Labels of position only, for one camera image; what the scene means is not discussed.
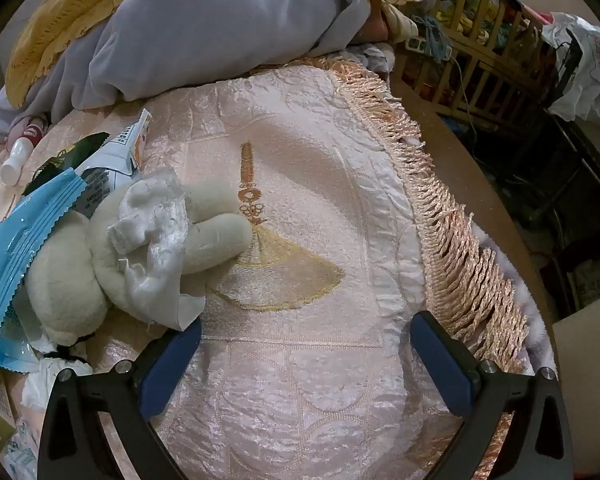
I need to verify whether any white power strip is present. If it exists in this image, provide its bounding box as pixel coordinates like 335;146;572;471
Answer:
405;37;453;58

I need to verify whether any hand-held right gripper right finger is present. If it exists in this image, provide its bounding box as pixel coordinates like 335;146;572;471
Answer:
410;310;576;480

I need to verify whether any cream plush toy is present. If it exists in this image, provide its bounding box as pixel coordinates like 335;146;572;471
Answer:
24;180;253;348

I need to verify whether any small white bottle red label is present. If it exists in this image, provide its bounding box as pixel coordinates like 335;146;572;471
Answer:
0;115;48;186

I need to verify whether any white printed plastic wrapper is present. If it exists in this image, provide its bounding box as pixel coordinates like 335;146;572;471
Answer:
2;417;43;476

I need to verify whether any white plastic bag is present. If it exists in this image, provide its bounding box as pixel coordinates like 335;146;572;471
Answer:
545;10;600;121

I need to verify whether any yellow frilled pillow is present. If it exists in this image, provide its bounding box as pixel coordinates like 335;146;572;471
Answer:
4;0;423;108

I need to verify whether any pink pillow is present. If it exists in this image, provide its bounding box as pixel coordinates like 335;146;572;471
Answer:
357;7;393;43

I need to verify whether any teal cloth tie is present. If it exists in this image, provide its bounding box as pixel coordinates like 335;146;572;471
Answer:
412;15;448;53

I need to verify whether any wooden crib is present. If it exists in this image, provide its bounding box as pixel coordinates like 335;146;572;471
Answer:
392;0;541;131

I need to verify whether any lilac blanket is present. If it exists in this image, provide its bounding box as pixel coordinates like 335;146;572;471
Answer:
0;0;376;156

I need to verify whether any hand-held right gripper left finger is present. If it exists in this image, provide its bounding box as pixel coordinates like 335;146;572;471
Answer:
36;317;203;480

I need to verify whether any wooden bed frame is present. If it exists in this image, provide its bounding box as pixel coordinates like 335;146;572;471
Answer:
387;77;561;351

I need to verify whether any blue snack wrapper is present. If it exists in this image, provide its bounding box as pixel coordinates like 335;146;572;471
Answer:
0;167;88;373

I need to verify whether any pink fringed bedspread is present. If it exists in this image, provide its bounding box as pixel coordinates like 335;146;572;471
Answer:
0;57;531;480

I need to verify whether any grey white snack packet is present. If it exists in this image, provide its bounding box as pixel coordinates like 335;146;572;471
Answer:
75;108;153;221

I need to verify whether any white tissue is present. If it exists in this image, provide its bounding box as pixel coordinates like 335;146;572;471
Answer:
22;345;93;413

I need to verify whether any dark green wrapper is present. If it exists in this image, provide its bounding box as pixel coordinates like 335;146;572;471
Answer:
22;131;112;196

